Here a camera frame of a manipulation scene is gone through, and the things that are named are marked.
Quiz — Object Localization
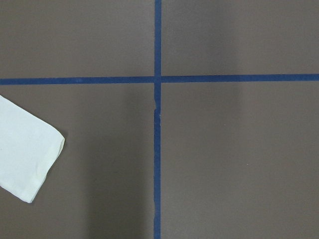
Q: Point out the cream long-sleeve cat shirt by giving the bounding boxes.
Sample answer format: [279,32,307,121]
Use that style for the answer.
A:
[0,97,65,203]

